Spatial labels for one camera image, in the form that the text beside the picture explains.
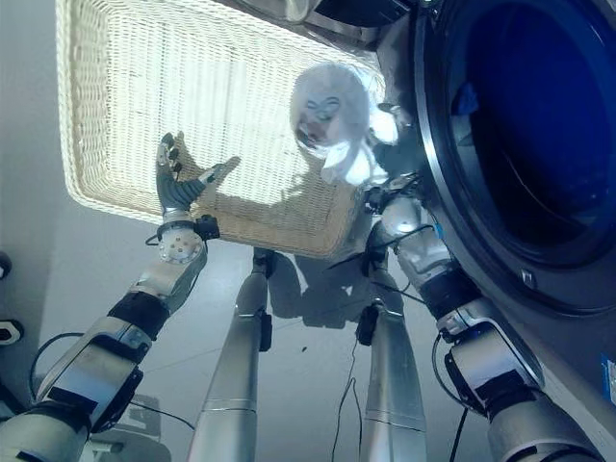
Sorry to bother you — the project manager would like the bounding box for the thin black hanging cable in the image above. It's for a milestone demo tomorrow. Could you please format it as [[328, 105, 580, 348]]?
[[334, 336, 365, 462]]

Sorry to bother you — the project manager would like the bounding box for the robot left leg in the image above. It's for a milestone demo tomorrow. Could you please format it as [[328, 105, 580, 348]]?
[[186, 247, 277, 462]]

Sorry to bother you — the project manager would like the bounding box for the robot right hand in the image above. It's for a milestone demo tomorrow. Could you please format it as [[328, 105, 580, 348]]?
[[364, 139, 423, 204]]

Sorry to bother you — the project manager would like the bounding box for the cream wicker laundry basket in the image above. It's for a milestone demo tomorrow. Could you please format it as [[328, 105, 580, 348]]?
[[53, 0, 386, 261]]

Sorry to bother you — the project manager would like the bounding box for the white printed garment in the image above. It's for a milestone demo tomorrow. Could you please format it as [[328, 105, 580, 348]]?
[[290, 64, 401, 187]]

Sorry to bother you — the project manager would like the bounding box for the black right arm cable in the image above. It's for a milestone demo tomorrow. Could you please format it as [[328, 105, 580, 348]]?
[[429, 331, 469, 462]]

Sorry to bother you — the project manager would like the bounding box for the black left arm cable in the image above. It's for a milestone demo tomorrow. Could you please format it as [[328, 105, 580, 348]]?
[[27, 331, 86, 403]]

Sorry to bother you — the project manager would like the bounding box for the round washing machine door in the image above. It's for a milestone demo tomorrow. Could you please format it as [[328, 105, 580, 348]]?
[[409, 0, 616, 310]]

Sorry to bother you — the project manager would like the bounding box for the robot right leg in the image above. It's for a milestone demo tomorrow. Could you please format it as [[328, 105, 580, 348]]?
[[354, 259, 430, 462]]

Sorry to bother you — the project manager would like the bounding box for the washing machine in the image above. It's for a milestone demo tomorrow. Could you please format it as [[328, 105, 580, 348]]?
[[296, 0, 616, 462]]

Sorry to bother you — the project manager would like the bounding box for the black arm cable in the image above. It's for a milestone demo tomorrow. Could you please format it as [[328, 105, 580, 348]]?
[[27, 331, 86, 403], [429, 331, 469, 462]]

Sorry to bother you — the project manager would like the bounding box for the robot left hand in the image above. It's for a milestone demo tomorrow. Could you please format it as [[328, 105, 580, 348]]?
[[154, 130, 231, 216]]

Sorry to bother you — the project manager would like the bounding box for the robot leg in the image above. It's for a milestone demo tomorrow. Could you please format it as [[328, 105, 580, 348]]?
[[354, 259, 430, 462], [186, 247, 277, 462]]

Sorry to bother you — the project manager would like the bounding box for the blue cloth piece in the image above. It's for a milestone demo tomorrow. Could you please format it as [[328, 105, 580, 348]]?
[[453, 82, 480, 115]]

